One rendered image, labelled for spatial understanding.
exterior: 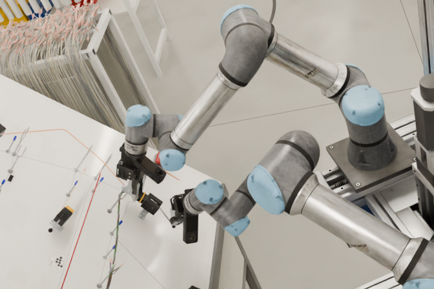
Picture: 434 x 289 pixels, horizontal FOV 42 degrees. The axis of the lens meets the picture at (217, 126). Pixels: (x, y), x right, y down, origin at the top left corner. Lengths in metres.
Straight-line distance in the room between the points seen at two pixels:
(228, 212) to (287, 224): 1.55
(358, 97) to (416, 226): 0.41
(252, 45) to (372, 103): 0.40
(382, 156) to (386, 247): 0.52
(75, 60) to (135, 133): 0.69
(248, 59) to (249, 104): 2.60
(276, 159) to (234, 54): 0.32
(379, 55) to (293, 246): 1.71
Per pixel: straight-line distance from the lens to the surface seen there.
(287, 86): 4.15
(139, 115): 1.74
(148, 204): 1.96
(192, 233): 1.87
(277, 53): 1.65
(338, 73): 1.77
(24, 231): 1.84
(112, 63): 2.78
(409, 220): 1.78
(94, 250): 1.89
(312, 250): 3.10
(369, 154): 1.77
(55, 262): 1.82
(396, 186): 1.87
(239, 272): 2.55
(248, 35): 1.52
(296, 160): 1.37
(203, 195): 1.68
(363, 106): 1.68
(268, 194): 1.33
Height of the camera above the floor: 2.47
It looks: 38 degrees down
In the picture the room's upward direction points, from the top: 22 degrees counter-clockwise
